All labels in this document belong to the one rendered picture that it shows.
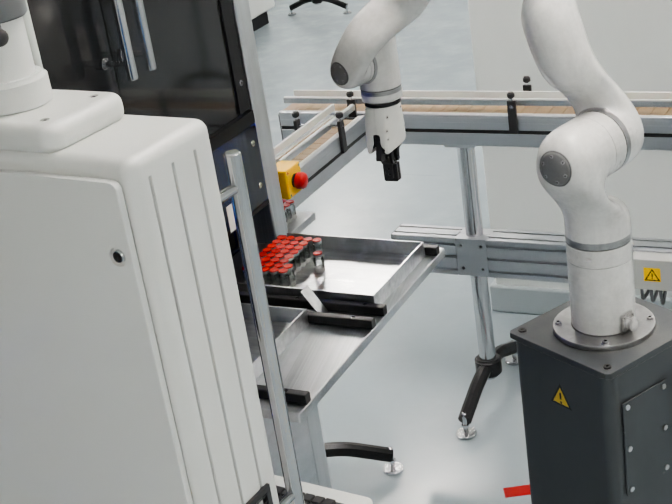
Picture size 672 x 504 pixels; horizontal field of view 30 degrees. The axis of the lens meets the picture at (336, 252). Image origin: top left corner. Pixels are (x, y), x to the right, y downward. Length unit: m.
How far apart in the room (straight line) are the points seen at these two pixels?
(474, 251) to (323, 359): 1.32
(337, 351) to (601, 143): 0.64
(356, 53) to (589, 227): 0.55
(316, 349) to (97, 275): 0.89
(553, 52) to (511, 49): 1.81
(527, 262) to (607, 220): 1.33
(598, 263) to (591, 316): 0.11
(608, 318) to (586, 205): 0.24
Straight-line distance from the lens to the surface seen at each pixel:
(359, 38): 2.41
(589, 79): 2.24
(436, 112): 3.49
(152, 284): 1.57
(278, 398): 1.84
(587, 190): 2.20
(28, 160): 1.62
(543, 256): 3.56
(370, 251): 2.79
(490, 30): 4.02
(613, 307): 2.35
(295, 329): 2.47
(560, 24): 2.21
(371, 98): 2.52
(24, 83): 1.67
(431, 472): 3.59
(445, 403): 3.89
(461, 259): 3.65
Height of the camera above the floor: 2.01
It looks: 24 degrees down
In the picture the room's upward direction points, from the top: 9 degrees counter-clockwise
